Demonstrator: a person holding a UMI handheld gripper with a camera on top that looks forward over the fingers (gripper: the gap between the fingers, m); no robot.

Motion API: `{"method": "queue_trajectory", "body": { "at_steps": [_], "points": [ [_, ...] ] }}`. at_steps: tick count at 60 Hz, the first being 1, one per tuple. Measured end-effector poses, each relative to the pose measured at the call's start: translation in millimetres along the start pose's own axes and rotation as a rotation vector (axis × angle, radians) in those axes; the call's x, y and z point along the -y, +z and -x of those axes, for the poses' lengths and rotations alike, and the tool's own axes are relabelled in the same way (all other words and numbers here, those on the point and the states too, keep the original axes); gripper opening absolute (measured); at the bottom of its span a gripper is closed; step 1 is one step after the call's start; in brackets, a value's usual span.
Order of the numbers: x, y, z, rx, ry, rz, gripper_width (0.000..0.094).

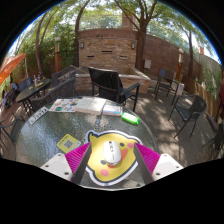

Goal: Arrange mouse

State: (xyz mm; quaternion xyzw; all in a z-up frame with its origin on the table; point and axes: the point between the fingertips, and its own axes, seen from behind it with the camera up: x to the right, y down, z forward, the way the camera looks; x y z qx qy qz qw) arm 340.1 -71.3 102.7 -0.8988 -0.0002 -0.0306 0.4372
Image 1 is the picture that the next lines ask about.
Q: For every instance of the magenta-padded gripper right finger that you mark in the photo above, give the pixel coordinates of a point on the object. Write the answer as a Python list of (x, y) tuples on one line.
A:
[(166, 165)]

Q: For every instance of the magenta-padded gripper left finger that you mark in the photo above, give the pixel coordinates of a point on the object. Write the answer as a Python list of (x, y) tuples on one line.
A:
[(56, 165)]

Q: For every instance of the white computer mouse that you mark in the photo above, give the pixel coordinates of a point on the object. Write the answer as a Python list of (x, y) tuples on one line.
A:
[(112, 153)]

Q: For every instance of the yellow duck-shaped mouse pad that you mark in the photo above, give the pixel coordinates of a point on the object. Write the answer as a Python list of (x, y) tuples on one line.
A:
[(100, 166)]

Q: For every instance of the yellow square card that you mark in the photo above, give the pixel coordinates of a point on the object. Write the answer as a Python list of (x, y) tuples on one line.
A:
[(68, 143)]

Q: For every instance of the white printed strip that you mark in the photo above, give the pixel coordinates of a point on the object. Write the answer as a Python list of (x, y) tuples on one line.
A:
[(38, 115)]

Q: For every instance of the grey mesh patio chair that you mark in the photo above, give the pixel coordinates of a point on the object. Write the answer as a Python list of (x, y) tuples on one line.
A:
[(15, 130)]

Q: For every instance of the small green block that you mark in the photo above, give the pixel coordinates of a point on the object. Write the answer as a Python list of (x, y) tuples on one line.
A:
[(130, 118)]

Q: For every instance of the colourful printed brochure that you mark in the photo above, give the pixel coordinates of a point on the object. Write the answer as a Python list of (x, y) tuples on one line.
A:
[(63, 105)]

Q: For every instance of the black mesh patio chair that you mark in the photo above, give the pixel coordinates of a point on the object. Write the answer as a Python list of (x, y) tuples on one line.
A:
[(196, 105)]

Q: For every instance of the large white book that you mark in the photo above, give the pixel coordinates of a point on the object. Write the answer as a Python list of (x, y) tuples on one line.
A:
[(90, 105)]

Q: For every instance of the dark wicker chair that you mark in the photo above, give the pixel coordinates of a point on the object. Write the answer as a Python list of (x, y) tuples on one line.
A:
[(63, 74), (58, 91)]

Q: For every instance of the small white book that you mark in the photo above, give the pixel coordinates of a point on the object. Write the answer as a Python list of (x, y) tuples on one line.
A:
[(112, 110)]

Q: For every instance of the dark round patio table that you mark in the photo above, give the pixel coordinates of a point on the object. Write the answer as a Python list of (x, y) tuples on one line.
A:
[(31, 90)]

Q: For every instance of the blue patio chair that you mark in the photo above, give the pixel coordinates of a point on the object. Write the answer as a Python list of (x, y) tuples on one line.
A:
[(24, 84)]

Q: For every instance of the black slatted armchair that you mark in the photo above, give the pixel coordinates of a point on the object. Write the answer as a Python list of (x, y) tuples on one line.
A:
[(103, 81)]

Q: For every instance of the orange patio umbrella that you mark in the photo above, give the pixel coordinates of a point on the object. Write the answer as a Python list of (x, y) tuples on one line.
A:
[(11, 65)]

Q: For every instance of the tree with forked trunk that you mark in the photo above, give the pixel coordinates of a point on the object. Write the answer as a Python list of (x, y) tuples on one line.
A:
[(140, 50)]

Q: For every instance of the dark metal-frame chair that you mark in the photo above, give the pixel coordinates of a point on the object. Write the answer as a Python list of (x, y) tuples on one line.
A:
[(165, 76)]

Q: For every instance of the wooden lamp post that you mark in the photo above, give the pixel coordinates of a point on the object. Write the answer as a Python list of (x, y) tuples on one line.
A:
[(57, 55), (180, 65)]

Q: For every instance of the grey wall box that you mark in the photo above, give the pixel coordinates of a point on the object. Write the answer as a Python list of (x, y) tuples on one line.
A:
[(147, 64)]

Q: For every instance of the black wall lamp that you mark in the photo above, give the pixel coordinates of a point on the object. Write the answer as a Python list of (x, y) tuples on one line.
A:
[(133, 45), (82, 45)]

